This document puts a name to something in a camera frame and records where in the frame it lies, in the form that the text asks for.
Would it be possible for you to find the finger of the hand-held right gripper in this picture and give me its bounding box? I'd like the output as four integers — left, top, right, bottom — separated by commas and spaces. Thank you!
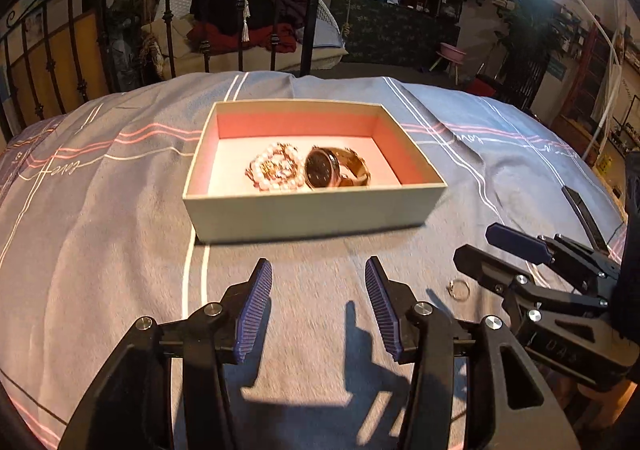
486, 224, 621, 281
452, 244, 608, 313

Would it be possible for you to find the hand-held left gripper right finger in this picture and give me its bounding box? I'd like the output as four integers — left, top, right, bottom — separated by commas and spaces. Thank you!
365, 256, 581, 450

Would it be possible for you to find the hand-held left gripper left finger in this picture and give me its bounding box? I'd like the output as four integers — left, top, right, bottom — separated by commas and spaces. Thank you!
57, 258, 273, 450

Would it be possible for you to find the silver ring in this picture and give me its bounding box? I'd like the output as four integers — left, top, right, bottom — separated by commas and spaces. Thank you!
446, 278, 471, 302

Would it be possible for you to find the pale box with pink lining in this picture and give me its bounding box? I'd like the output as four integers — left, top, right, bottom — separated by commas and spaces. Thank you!
181, 100, 448, 245

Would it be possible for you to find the white pearl bracelet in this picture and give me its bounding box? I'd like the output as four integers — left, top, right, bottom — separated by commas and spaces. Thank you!
245, 142, 306, 193

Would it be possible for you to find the gold chain necklace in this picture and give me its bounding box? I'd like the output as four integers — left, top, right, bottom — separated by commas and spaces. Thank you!
260, 142, 301, 181

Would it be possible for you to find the gold watch with dark dial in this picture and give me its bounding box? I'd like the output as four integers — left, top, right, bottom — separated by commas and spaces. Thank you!
304, 145, 372, 191

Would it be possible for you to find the person's right forearm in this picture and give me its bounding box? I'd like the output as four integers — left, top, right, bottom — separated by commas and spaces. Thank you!
575, 372, 640, 431

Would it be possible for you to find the black flat rectangular object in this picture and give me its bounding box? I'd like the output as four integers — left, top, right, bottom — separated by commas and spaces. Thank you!
561, 185, 610, 252

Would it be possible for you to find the red container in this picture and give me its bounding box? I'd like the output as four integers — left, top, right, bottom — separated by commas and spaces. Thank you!
467, 75, 496, 98

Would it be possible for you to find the grey striped bedsheet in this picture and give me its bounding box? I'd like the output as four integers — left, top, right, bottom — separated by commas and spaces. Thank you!
0, 71, 628, 450

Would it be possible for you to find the wooden display shelf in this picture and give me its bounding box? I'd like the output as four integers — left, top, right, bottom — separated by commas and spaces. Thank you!
555, 5, 640, 166

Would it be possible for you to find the pink stool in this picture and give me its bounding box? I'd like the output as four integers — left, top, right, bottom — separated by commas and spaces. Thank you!
429, 42, 468, 83

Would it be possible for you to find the green potted plant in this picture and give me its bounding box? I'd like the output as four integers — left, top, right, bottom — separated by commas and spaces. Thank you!
500, 0, 566, 106

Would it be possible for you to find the green patterned sofa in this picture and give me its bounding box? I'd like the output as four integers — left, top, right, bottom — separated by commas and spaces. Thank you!
330, 0, 461, 66

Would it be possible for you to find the red blanket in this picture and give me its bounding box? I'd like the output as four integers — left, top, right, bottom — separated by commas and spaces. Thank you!
187, 20, 298, 53

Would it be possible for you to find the black garment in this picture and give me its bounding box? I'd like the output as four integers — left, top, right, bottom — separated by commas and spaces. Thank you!
190, 0, 313, 36

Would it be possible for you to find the orange wooden board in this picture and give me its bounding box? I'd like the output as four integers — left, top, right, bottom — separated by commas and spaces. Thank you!
5, 10, 108, 131

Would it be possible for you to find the black metal bed frame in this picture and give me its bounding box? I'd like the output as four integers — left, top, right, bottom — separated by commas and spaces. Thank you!
0, 0, 333, 141

